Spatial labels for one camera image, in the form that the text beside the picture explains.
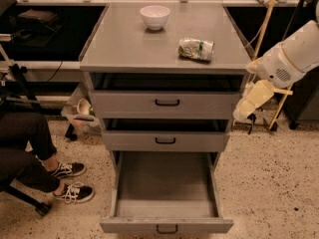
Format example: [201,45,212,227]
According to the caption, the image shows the seated person black trousers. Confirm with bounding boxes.
[0,112,60,192]

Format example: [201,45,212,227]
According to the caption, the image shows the black tripod stand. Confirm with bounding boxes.
[0,43,43,113]

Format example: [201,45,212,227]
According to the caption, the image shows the middle grey drawer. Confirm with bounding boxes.
[102,119,229,152]

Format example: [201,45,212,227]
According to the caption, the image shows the black chair base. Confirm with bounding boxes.
[5,186,51,216]

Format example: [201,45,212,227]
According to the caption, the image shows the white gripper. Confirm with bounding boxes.
[233,43,305,121]

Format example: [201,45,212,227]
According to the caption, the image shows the grey drawer cabinet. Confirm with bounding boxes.
[79,2,256,171]

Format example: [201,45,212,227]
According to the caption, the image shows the grey drawer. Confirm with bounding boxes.
[102,119,229,152]
[100,151,233,234]
[88,73,243,120]

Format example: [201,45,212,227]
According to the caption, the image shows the clear plastic bin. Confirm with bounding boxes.
[61,84,101,134]

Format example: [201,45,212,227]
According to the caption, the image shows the dark box on shelf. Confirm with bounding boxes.
[17,9,59,26]

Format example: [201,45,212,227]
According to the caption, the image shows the top grey drawer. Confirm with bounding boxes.
[88,73,243,120]

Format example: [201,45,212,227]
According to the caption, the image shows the bottom grey drawer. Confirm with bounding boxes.
[100,151,233,234]

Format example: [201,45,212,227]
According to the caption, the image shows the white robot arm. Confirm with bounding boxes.
[233,20,319,121]

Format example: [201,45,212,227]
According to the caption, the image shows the black white sneaker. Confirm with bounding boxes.
[54,182,95,204]
[50,162,87,179]

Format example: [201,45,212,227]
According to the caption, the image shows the lower black white sneaker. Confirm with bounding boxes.
[54,182,95,204]

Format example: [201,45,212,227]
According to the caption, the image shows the white ceramic bowl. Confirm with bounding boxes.
[140,5,170,30]

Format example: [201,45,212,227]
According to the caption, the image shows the upper black white sneaker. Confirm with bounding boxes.
[50,162,87,179]

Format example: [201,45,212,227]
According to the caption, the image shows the white cup in bin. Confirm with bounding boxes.
[77,99,92,115]

